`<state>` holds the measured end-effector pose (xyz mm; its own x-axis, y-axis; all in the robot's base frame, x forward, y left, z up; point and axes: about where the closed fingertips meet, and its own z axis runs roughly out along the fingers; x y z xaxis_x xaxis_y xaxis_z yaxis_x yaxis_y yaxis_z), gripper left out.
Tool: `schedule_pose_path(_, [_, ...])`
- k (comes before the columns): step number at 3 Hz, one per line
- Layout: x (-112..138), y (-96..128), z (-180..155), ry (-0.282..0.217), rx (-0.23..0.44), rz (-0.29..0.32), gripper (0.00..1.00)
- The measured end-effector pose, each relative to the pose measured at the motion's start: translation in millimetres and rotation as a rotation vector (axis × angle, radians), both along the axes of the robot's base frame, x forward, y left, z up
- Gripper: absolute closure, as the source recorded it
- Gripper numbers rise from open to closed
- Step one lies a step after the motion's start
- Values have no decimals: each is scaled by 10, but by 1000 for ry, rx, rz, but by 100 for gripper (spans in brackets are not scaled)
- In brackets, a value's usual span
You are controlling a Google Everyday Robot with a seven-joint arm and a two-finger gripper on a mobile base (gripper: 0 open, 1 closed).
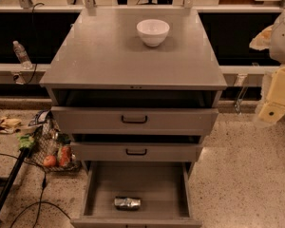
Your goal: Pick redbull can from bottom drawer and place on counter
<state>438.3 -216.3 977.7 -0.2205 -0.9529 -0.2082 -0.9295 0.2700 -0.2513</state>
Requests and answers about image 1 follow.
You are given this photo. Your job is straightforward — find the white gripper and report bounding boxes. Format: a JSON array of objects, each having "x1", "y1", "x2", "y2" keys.
[{"x1": 249, "y1": 26, "x2": 285, "y2": 124}]

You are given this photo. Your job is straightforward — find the silver redbull can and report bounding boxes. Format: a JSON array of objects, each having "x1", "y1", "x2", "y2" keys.
[{"x1": 114, "y1": 197, "x2": 142, "y2": 211}]

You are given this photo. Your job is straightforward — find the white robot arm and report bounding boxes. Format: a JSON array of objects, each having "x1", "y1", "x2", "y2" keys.
[{"x1": 249, "y1": 2, "x2": 285, "y2": 127}]

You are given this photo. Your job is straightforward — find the grey drawer cabinet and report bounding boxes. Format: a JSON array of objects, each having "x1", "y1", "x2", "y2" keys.
[{"x1": 39, "y1": 7, "x2": 228, "y2": 228}]

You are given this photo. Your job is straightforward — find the grey bottom drawer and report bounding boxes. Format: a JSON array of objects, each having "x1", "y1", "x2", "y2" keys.
[{"x1": 71, "y1": 161, "x2": 202, "y2": 228}]

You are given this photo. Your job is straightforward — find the grey drawer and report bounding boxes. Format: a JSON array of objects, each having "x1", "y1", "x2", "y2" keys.
[
  {"x1": 71, "y1": 161, "x2": 202, "y2": 228},
  {"x1": 51, "y1": 106, "x2": 219, "y2": 136},
  {"x1": 71, "y1": 142, "x2": 202, "y2": 162}
]

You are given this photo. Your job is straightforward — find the grey top drawer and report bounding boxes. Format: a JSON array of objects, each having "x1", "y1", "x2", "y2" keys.
[{"x1": 51, "y1": 106, "x2": 219, "y2": 136}]

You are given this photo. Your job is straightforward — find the grey middle drawer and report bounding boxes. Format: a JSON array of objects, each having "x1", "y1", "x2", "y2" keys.
[{"x1": 71, "y1": 142, "x2": 202, "y2": 162}]

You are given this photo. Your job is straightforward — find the white ceramic bowl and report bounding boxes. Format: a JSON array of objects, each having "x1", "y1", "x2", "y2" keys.
[{"x1": 136, "y1": 19, "x2": 170, "y2": 47}]

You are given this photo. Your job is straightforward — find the red snack packet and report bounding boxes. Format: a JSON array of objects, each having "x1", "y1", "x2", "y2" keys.
[{"x1": 57, "y1": 146, "x2": 71, "y2": 167}]

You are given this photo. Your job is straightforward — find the red apple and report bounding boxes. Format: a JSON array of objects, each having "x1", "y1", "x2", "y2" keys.
[{"x1": 43, "y1": 155, "x2": 56, "y2": 167}]

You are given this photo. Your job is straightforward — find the clear plastic water bottle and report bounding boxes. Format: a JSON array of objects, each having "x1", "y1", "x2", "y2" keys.
[{"x1": 13, "y1": 41, "x2": 33, "y2": 70}]

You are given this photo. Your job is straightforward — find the crumpled snack wrappers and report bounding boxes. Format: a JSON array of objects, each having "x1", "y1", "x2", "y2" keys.
[{"x1": 0, "y1": 117, "x2": 21, "y2": 134}]

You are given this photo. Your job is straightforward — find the black pole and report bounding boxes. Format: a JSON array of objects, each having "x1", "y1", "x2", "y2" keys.
[{"x1": 0, "y1": 149, "x2": 29, "y2": 212}]

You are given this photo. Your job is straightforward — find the wire basket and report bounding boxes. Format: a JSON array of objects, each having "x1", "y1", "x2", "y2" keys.
[{"x1": 29, "y1": 119, "x2": 81, "y2": 172}]

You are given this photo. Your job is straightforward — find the black floor cable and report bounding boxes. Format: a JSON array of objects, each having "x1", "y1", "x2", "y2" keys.
[{"x1": 0, "y1": 138, "x2": 72, "y2": 228}]

